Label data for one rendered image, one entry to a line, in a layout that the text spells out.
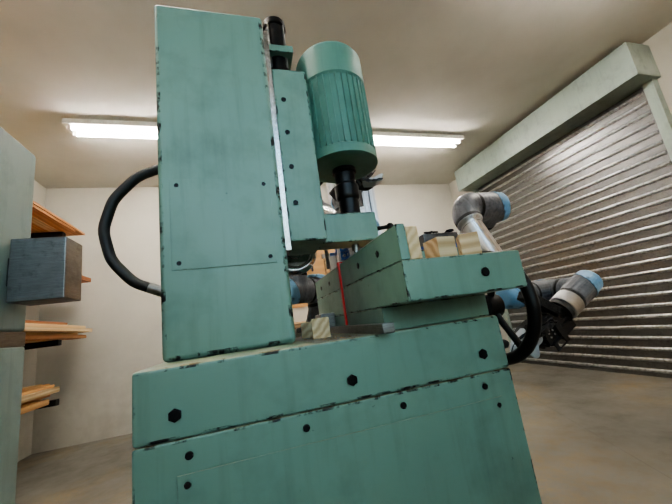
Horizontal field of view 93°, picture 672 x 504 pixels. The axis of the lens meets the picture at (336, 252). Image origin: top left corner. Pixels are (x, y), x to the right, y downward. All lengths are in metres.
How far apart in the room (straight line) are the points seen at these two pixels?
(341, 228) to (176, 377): 0.44
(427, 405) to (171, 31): 0.86
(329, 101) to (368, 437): 0.70
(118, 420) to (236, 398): 3.82
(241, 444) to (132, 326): 3.75
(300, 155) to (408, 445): 0.58
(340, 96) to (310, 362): 0.61
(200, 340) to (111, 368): 3.67
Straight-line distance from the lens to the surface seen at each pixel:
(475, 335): 0.61
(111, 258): 0.90
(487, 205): 1.33
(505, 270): 0.57
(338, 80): 0.87
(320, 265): 4.21
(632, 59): 3.71
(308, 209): 0.69
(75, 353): 4.37
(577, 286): 1.13
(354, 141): 0.78
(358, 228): 0.75
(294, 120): 0.79
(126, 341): 4.21
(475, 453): 0.62
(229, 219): 0.63
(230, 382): 0.49
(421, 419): 0.56
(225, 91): 0.77
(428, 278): 0.48
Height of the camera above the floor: 0.83
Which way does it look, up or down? 12 degrees up
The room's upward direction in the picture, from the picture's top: 8 degrees counter-clockwise
